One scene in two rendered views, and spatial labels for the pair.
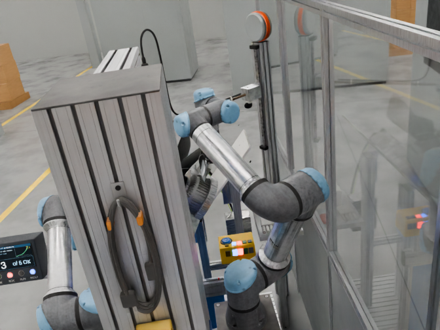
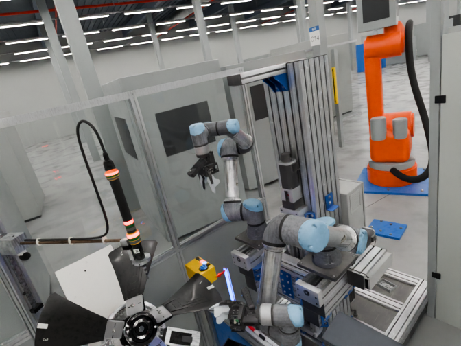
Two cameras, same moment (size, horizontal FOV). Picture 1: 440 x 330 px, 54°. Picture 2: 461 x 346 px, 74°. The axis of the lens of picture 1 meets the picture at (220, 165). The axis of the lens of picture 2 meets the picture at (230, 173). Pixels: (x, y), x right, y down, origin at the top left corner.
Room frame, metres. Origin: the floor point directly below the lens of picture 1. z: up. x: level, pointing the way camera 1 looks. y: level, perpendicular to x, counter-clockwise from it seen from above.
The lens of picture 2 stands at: (2.27, 1.33, 2.06)
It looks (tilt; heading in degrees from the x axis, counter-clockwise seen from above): 19 degrees down; 235
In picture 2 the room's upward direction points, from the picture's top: 12 degrees counter-clockwise
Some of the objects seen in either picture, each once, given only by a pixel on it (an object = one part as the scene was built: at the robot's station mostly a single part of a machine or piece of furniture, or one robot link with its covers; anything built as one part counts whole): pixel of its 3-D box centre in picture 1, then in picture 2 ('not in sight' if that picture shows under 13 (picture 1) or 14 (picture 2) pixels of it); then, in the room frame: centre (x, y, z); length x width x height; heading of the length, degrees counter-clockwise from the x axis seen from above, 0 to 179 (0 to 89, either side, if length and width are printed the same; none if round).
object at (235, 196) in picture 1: (243, 258); not in sight; (2.15, -0.06, 0.57); 0.09 x 0.04 x 1.15; 0
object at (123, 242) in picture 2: not in sight; (136, 249); (2.02, 0.27, 1.50); 0.09 x 0.07 x 0.10; 125
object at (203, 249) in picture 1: (209, 279); not in sight; (2.15, 0.17, 0.45); 0.09 x 0.04 x 0.91; 0
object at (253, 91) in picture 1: (251, 91); (12, 243); (2.37, -0.24, 1.54); 0.10 x 0.07 x 0.08; 125
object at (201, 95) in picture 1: (205, 105); (198, 134); (1.48, 0.02, 1.78); 0.09 x 0.08 x 0.11; 35
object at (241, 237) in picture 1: (237, 249); (201, 272); (1.65, -0.02, 1.02); 0.16 x 0.10 x 0.11; 90
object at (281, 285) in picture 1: (280, 276); not in sight; (2.13, -0.27, 0.41); 0.04 x 0.04 x 0.83; 0
